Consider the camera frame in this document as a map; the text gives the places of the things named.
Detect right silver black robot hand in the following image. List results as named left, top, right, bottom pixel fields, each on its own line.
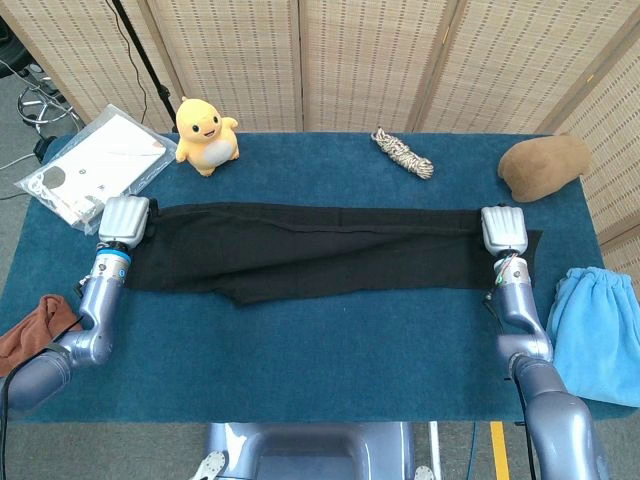
left=479, top=204, right=530, bottom=253

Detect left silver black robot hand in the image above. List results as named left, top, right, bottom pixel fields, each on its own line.
left=97, top=196, right=159, bottom=249

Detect black trousers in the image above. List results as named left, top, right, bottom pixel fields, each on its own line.
left=124, top=199, right=544, bottom=307

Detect rust brown cloth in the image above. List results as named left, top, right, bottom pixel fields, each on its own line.
left=0, top=294, right=84, bottom=379

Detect clear plastic bag white garment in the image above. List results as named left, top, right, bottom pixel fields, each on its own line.
left=13, top=103, right=170, bottom=237

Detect yellow plush dinosaur toy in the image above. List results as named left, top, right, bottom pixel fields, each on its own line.
left=174, top=96, right=240, bottom=177

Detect chrome swivel chair base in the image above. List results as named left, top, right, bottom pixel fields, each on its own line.
left=17, top=74, right=84, bottom=139

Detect black tripod stand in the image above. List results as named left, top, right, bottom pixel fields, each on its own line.
left=110, top=0, right=179, bottom=134

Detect bamboo folding screen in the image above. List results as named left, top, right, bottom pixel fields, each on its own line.
left=0, top=0, right=640, bottom=296

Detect black chair seat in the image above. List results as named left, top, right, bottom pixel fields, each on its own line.
left=0, top=14, right=34, bottom=79

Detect yellow floor tape strip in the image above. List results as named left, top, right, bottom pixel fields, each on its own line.
left=489, top=421, right=511, bottom=480

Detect white table leg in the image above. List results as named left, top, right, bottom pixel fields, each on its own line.
left=428, top=421, right=442, bottom=469

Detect dark blue tablecloth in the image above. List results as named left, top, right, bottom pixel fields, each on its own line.
left=0, top=130, right=640, bottom=426

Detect blue-grey robot torso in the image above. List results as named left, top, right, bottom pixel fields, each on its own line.
left=204, top=422, right=416, bottom=480

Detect white floor cable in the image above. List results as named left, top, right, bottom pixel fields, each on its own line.
left=0, top=149, right=41, bottom=171
left=0, top=58, right=32, bottom=79

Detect white brown rope bundle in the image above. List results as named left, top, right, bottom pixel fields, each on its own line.
left=370, top=127, right=435, bottom=181

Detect light blue fleece drawstring bag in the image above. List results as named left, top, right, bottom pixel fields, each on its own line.
left=545, top=266, right=640, bottom=407

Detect thin black hanging cable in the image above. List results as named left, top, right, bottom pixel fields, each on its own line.
left=113, top=0, right=149, bottom=126

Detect thin blue cable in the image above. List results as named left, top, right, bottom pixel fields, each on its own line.
left=468, top=422, right=479, bottom=480

